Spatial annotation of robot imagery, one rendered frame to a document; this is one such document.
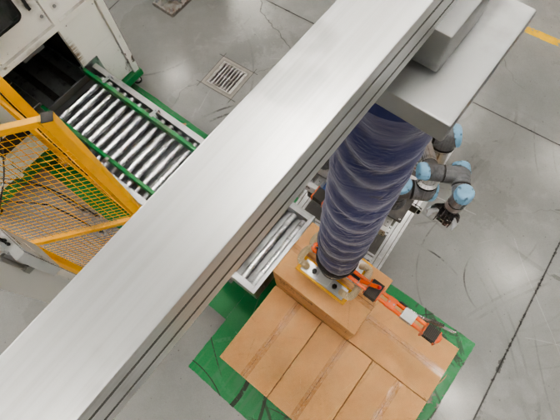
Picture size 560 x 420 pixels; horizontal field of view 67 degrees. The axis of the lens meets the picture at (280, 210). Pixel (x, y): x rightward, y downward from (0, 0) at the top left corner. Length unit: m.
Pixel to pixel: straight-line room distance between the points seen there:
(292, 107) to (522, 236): 3.68
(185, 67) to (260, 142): 4.19
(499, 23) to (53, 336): 0.81
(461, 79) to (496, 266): 3.20
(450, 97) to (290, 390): 2.41
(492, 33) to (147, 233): 0.66
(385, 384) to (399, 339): 0.30
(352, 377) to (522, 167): 2.48
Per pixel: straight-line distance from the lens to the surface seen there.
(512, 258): 3.98
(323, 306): 2.54
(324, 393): 2.92
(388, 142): 0.95
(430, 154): 1.97
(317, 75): 0.52
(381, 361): 2.96
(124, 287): 0.44
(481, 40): 0.85
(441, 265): 3.75
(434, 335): 2.36
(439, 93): 0.75
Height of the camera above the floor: 3.45
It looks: 69 degrees down
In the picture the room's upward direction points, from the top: 6 degrees counter-clockwise
